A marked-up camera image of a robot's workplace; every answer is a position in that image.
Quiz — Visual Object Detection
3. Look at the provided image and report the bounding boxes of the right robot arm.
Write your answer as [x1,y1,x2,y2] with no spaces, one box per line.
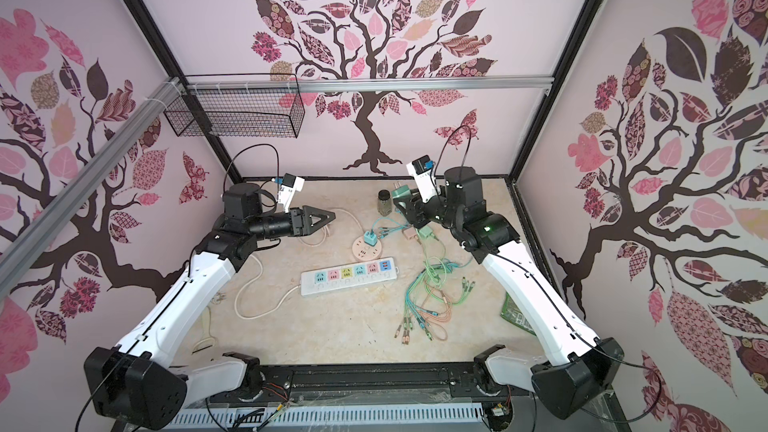
[392,156,624,419]

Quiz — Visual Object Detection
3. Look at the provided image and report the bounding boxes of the tangled charging cables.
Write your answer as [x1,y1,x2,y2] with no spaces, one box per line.
[377,215,476,346]

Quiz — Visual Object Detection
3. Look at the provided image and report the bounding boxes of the light green charger plug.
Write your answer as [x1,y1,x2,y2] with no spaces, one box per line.
[417,225,434,239]

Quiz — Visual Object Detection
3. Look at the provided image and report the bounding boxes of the green snack packet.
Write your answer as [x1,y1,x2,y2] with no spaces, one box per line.
[500,294,535,335]

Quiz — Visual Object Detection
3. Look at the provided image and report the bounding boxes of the white multicolour power strip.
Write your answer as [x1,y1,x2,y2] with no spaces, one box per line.
[300,257,399,297]

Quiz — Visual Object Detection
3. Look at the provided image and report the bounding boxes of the pink charger plug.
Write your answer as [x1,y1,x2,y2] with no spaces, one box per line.
[402,227,418,240]

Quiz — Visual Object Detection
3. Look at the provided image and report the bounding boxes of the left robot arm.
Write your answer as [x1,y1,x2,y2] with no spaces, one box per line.
[84,183,336,431]

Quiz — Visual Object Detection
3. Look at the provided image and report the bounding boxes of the white power strip cord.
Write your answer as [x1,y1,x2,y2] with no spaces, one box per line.
[191,251,301,352]

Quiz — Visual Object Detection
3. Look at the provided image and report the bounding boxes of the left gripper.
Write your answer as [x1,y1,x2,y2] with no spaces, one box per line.
[249,205,336,241]

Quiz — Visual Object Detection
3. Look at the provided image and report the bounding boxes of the white cable duct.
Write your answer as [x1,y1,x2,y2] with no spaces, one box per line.
[164,403,485,431]

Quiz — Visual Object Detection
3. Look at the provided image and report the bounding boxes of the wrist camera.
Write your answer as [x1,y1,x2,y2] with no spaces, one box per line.
[406,155,438,203]
[276,173,305,212]

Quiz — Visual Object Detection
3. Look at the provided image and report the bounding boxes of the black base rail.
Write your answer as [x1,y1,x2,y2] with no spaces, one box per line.
[113,359,631,432]

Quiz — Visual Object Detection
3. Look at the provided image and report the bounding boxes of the round pink power socket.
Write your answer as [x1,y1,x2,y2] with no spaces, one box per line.
[351,235,383,262]

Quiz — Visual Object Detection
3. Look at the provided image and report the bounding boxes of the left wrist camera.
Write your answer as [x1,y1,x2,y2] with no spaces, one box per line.
[276,173,305,212]

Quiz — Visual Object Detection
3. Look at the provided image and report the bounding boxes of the teal charger plug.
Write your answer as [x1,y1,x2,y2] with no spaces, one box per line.
[363,230,379,247]

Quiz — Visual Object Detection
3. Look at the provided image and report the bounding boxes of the black wire basket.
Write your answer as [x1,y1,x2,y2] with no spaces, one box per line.
[164,72,305,139]

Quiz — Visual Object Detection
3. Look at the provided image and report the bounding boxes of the pink socket cord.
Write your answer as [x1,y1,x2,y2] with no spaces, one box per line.
[296,208,364,247]

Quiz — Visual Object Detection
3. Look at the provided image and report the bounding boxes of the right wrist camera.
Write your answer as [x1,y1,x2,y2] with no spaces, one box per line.
[406,155,438,203]

